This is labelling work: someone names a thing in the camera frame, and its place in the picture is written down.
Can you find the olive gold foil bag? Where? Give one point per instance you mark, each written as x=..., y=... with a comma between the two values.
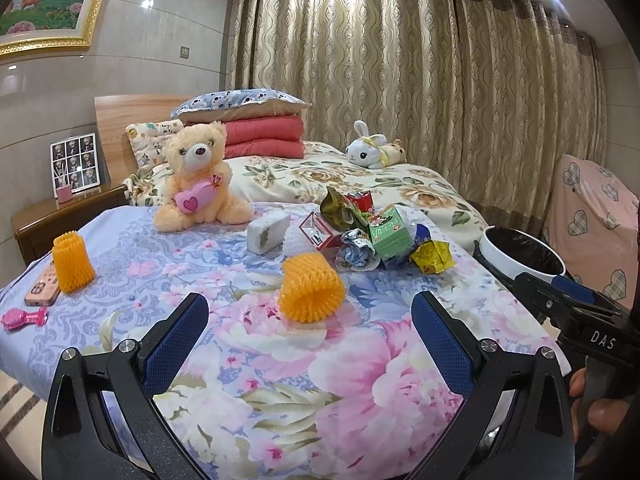
x=341, y=213

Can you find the brown bear plush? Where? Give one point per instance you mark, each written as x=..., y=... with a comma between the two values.
x=394, y=153

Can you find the orange teddy bear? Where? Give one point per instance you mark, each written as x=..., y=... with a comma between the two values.
x=198, y=191

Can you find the cream floral quilt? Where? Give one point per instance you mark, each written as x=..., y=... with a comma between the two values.
x=304, y=181

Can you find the red white small box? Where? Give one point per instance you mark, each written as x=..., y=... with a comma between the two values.
x=319, y=233

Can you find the white rabbit plush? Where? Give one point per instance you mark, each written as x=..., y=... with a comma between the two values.
x=366, y=150

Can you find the right hand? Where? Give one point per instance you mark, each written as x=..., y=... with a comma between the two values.
x=605, y=415

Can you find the pink hair brush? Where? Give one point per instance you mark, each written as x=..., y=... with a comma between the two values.
x=15, y=319

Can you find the cartoon print pillow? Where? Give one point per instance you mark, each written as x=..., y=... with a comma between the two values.
x=148, y=139

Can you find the yellow foil wrapper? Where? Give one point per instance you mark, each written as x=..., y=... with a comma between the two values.
x=433, y=257

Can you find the red folded blanket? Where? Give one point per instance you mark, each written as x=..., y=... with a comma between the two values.
x=279, y=136

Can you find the blue patterned pillow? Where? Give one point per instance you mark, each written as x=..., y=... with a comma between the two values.
x=238, y=104

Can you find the pink phone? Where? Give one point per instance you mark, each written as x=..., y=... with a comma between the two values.
x=45, y=290

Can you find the silver blue wrapper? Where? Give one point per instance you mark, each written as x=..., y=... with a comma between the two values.
x=356, y=253

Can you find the green carton box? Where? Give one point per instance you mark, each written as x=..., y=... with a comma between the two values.
x=389, y=233

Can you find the white foam block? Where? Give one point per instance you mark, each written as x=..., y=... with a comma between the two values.
x=267, y=232

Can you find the blue snack wrapper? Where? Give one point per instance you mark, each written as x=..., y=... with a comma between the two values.
x=423, y=234

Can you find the photo frame grid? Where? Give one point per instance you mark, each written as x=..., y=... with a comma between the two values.
x=74, y=162

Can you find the framed landscape painting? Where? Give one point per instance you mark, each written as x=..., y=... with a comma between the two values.
x=30, y=27

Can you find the pink heart cloth cover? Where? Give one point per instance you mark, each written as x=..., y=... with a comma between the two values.
x=592, y=223

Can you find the wooden nightstand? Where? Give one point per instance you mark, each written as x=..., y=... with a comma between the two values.
x=37, y=226

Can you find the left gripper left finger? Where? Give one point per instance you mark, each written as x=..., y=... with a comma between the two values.
x=79, y=439

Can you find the orange foam net sleeve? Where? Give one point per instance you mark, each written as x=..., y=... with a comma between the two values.
x=311, y=289

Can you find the beige patterned curtain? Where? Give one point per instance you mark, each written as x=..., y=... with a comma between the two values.
x=489, y=93

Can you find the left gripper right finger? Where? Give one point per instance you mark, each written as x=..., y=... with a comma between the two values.
x=514, y=420

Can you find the pink cup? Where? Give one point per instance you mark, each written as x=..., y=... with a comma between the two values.
x=64, y=194

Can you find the red snack wrapper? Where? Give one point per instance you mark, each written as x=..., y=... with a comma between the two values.
x=362, y=200

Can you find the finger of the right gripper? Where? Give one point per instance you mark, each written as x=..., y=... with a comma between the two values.
x=539, y=296
x=573, y=289

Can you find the white trash bin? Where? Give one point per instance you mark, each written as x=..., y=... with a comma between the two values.
x=506, y=253

